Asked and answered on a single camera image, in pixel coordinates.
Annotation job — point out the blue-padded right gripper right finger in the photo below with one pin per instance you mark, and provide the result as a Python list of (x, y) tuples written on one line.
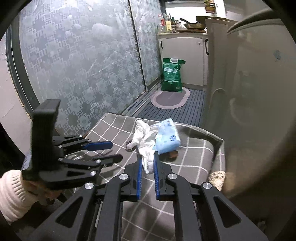
[(201, 212)]

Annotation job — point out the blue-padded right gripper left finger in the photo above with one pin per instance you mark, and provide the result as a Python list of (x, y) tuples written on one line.
[(94, 212)]

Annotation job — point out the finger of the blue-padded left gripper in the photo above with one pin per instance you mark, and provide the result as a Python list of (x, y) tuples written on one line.
[(107, 161), (91, 146)]

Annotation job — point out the white tissue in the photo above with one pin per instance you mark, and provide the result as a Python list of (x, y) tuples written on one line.
[(144, 138)]

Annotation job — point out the blue tissue pack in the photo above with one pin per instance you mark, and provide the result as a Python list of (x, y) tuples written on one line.
[(167, 137)]

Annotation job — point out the brown chestnut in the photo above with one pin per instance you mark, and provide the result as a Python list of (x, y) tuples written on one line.
[(173, 154)]

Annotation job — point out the white kitchen cabinet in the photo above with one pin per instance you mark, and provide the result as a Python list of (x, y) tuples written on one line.
[(189, 47)]

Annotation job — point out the person's left hand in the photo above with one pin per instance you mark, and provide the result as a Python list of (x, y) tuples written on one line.
[(43, 194)]

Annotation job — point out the lace table trim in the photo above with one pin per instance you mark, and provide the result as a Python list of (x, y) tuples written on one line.
[(217, 179)]

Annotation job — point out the grey checked tablecloth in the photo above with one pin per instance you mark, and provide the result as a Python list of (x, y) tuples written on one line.
[(200, 158)]

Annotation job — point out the oval purple floor mat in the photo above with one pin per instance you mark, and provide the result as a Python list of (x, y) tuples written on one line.
[(170, 100)]

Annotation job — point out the frosted patterned sliding door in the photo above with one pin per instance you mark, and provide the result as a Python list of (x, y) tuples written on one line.
[(96, 57)]

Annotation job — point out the blue striped floor runner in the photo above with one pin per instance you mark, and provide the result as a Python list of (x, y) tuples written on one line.
[(182, 107)]

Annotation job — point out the green rice bag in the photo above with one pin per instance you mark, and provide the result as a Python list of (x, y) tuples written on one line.
[(172, 76)]

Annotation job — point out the bottles on counter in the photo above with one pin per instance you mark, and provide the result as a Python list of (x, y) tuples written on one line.
[(166, 25)]

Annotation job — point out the silver refrigerator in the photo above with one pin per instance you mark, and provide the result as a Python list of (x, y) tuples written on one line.
[(250, 100)]

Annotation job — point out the frying pan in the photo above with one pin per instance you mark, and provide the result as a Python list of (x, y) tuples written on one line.
[(193, 26)]

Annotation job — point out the wall spice rack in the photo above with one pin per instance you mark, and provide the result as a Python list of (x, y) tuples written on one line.
[(209, 6)]

